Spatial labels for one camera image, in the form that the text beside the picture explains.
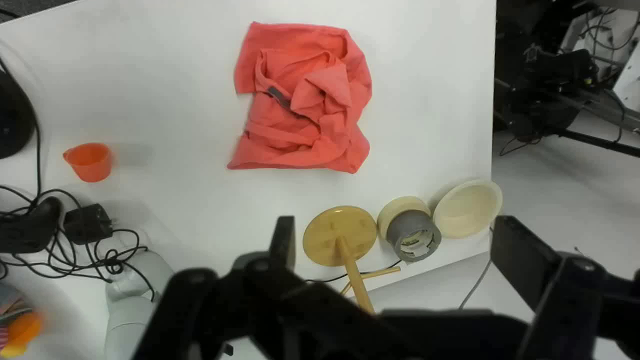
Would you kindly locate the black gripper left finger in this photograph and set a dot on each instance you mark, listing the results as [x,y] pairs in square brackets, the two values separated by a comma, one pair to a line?
[201,300]

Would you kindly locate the coral printed cloth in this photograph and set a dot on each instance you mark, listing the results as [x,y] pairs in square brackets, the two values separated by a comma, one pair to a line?
[292,132]

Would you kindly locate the wooden mug tree stand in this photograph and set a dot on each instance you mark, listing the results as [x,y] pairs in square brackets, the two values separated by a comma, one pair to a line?
[337,233]

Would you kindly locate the black power adapter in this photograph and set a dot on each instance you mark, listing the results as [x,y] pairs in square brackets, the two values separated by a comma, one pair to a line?
[87,223]

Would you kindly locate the small orange plastic cup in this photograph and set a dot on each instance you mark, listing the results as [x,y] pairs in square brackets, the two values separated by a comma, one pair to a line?
[91,162]

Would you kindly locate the black plug block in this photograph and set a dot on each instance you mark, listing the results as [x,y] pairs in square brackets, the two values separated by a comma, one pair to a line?
[31,227]

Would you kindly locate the black round object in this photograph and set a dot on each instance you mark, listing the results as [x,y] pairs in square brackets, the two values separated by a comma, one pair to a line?
[12,116]

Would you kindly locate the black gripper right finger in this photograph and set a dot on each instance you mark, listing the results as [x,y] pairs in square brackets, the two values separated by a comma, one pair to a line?
[567,293]

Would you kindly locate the cream plastic bowl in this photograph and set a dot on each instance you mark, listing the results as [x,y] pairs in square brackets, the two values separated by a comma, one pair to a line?
[466,209]

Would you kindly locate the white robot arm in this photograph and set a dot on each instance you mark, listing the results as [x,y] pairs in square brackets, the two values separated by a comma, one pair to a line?
[132,300]

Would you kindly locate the black background equipment frame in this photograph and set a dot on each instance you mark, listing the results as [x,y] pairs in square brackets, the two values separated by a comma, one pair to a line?
[561,72]

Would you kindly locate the colourful soft toy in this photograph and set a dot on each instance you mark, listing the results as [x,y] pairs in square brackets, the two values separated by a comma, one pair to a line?
[17,322]

